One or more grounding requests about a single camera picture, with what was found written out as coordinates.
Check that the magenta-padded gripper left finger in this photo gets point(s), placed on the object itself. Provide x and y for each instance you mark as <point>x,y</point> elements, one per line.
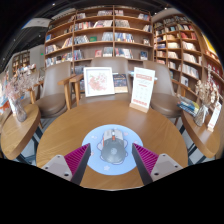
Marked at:
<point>77,160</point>

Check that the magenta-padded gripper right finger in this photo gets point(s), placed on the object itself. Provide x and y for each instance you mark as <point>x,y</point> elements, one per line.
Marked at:
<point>146,160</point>

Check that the grey computer mouse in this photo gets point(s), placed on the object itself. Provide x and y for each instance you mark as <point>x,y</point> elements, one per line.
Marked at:
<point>114,150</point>

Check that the round light blue mouse pad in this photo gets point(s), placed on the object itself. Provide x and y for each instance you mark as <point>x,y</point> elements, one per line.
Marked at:
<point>96,165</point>

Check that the round wooden side table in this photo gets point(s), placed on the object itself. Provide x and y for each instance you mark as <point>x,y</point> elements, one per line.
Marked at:
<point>203,140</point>
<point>18,133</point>

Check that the stack of dark books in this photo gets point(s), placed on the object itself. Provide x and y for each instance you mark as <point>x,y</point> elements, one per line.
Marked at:
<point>188,106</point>

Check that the glass vase with dried flowers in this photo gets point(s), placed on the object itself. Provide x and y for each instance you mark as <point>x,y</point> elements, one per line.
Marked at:
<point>201,116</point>

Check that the white sign on wooden base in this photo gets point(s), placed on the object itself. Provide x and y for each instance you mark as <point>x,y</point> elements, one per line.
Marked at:
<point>142,88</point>

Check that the glass vase with pink flowers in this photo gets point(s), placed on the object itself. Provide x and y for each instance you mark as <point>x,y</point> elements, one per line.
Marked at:
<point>20,111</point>

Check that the dark covered book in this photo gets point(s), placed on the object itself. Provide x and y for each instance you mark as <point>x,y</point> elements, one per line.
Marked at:
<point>120,83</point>

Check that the small white table sign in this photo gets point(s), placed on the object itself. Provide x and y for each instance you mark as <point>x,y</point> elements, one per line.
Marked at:
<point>214,116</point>

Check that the white framed floral picture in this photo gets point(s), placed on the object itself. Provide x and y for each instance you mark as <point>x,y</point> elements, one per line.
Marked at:
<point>99,81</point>

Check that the small distant bookshelf unit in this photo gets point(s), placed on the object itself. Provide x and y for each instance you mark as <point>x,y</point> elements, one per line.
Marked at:
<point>20,61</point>

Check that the tall wooden bookshelf unit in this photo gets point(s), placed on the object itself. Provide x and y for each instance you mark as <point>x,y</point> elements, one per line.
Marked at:
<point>176,43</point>

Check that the wide wooden bookshelf unit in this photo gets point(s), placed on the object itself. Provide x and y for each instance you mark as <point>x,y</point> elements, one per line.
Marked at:
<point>100,33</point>

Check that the yellow wall poster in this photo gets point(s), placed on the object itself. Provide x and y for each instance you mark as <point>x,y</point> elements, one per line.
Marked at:
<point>210,43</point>

